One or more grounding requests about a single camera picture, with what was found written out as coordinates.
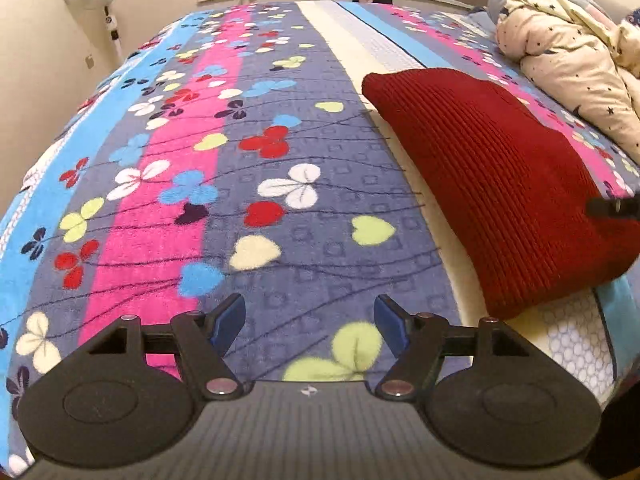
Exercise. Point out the floral striped blanket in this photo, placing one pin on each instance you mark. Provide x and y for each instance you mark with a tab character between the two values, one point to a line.
225	160

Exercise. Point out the red knitted sweater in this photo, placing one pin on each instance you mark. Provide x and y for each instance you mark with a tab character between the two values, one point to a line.
500	180

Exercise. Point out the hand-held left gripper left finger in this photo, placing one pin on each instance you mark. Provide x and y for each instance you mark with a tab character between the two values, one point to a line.
225	322

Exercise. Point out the cream star-print quilt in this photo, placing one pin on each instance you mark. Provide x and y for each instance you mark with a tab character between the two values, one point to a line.
570	60

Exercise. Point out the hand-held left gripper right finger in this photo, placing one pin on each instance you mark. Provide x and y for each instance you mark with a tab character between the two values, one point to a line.
392	322

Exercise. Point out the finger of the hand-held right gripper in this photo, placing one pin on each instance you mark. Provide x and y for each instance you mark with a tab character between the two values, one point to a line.
617	206

